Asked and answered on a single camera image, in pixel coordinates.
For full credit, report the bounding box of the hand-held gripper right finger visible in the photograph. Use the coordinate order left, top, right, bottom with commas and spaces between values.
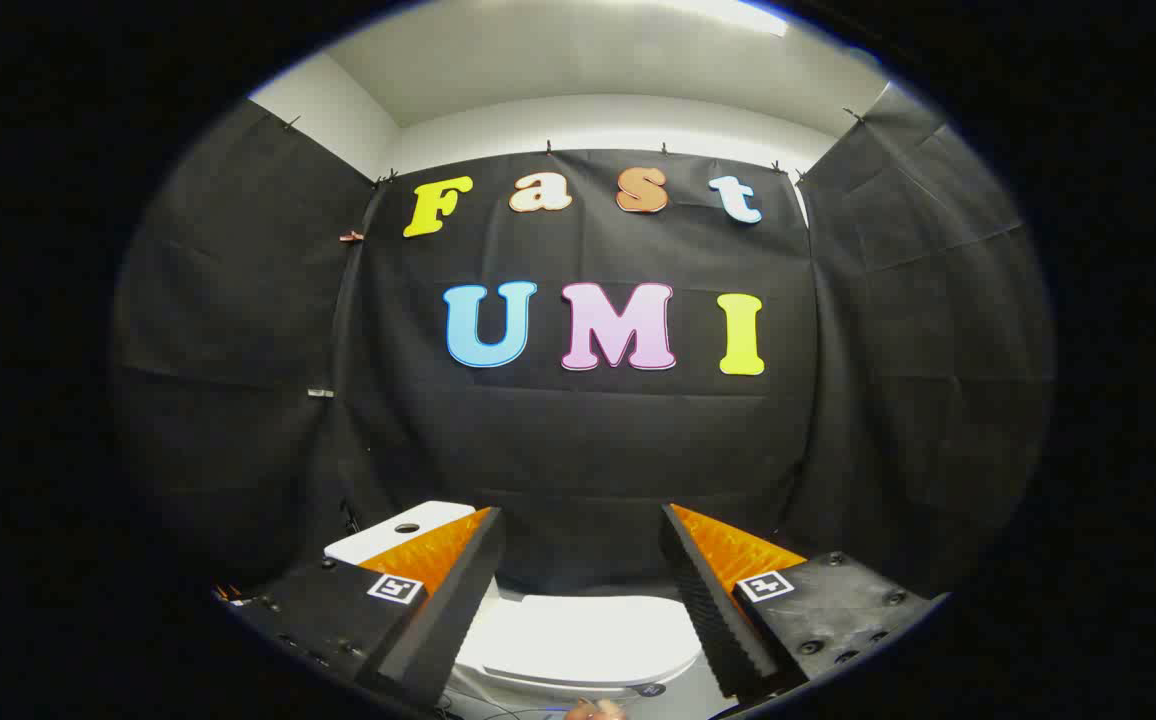
659, 503, 945, 704

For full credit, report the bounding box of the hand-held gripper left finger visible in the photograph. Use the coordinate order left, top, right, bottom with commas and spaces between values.
216, 506, 507, 715

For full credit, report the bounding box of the white toilet lid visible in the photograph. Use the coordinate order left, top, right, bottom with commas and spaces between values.
456, 594, 705, 689

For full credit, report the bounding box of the white toilet bowl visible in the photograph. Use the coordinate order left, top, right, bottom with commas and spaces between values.
450, 660, 704, 703

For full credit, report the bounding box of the black backdrop cloth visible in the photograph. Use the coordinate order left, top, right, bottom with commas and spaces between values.
110, 85, 1055, 603

